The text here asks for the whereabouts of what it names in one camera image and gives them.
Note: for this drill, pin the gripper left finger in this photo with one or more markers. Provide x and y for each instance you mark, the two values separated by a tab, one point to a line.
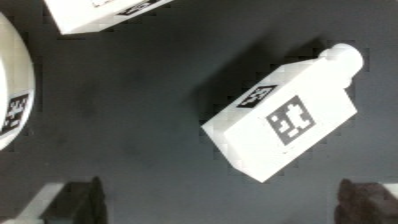
67	203

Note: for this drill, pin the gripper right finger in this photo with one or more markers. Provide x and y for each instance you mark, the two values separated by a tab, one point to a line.
366	203

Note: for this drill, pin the white round stool seat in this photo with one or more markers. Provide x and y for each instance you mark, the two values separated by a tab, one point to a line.
16	82

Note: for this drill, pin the white stool leg with tag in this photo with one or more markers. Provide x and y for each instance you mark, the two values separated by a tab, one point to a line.
286	113

